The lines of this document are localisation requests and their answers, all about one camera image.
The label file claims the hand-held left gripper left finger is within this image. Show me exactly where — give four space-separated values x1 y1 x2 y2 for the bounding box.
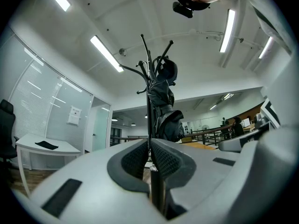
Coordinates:
15 139 169 224

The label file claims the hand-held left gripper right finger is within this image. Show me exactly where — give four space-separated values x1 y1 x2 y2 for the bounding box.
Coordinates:
150 138 242 211

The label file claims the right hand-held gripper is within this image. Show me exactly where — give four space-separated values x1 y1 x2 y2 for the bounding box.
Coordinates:
218 98 281 153

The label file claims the black coat stand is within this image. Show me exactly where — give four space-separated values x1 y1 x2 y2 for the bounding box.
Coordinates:
119 34 178 219

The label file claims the black folding umbrella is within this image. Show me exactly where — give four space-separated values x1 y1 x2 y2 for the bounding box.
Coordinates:
147 56 185 142

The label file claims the wooden top table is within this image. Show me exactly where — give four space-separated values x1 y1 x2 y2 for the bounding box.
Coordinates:
181 141 217 150

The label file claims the white desk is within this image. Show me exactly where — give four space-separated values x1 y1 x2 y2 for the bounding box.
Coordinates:
15 133 82 198

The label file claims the white paper notice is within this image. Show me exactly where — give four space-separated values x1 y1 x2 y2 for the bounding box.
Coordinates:
67 105 82 126

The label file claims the black office chair with armrests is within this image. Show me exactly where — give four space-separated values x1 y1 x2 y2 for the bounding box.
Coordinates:
0 99 19 184

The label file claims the black head camera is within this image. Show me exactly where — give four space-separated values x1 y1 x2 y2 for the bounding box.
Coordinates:
172 0 211 18

